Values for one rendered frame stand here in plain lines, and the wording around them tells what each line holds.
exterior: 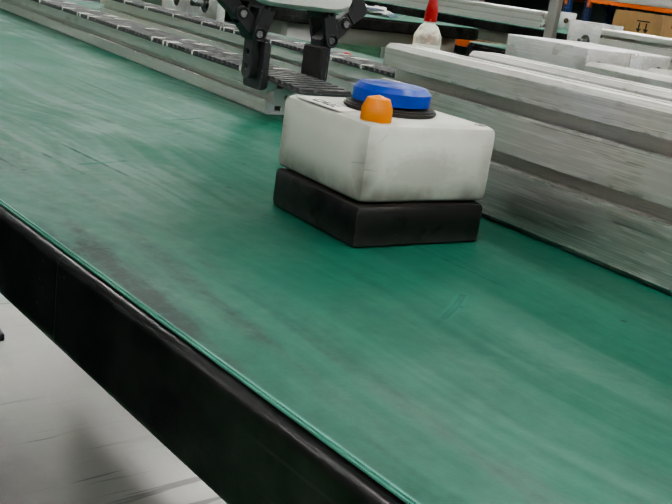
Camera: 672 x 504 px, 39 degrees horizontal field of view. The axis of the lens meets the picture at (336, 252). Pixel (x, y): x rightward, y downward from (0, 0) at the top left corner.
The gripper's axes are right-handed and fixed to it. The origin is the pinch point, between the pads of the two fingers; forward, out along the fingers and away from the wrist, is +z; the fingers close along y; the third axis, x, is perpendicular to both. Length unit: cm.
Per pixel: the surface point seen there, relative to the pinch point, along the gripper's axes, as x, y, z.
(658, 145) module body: 42.4, 4.0, -2.5
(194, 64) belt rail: -14.1, 1.9, 1.9
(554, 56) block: 17.5, -14.0, -4.4
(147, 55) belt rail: -26.2, 1.8, 2.7
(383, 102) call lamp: 36.3, 16.2, -2.9
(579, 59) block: 20.1, -14.0, -4.6
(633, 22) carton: -263, -361, -6
